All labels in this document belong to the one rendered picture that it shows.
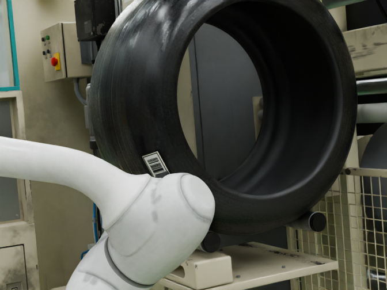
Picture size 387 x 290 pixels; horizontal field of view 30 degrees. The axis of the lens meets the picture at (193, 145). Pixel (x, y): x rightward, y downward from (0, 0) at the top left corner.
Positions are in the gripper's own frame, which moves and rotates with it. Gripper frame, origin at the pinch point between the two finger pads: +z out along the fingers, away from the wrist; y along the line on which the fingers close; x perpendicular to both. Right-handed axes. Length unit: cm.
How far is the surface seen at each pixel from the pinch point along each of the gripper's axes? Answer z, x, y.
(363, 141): 105, 16, 53
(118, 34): 23.2, -0.8, -26.4
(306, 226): 23.2, 13.0, 32.1
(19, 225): 37, -64, 7
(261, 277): 9.2, 3.4, 32.4
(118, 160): 11.6, -11.4, -4.6
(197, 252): 10.1, -7.0, 21.7
